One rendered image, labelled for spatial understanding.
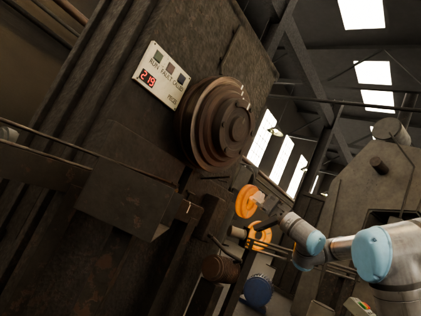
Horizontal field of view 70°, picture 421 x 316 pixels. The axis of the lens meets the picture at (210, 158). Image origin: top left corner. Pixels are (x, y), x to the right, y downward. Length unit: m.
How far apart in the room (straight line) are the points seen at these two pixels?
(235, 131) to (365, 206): 2.73
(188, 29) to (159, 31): 0.17
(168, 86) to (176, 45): 0.19
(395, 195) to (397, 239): 3.07
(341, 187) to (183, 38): 3.10
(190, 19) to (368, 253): 1.17
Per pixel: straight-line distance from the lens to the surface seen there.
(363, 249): 0.80
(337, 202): 4.05
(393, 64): 12.02
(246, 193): 1.33
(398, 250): 0.79
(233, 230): 1.61
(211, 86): 1.37
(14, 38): 7.33
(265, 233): 1.72
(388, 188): 3.91
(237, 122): 1.40
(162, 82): 1.34
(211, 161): 1.42
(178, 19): 1.44
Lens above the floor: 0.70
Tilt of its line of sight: 10 degrees up
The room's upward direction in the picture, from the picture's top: 24 degrees clockwise
